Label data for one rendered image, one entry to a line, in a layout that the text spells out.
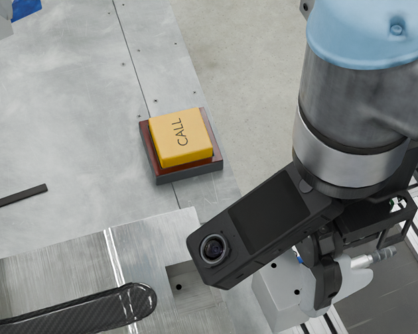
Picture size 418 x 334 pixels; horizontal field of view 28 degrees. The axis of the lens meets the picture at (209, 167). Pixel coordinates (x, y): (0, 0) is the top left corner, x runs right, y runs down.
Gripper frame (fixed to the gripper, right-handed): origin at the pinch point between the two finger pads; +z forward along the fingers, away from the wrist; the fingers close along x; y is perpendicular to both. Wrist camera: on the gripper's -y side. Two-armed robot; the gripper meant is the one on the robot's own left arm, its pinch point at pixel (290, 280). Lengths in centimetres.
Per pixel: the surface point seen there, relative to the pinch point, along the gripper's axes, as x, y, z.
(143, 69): 38.5, -0.7, 14.9
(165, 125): 27.0, -2.0, 11.3
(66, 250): 13.3, -17.0, 6.4
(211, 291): 4.9, -5.3, 8.1
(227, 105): 84, 32, 95
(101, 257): 11.3, -14.2, 6.3
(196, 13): 114, 36, 95
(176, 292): 6.2, -8.4, 8.7
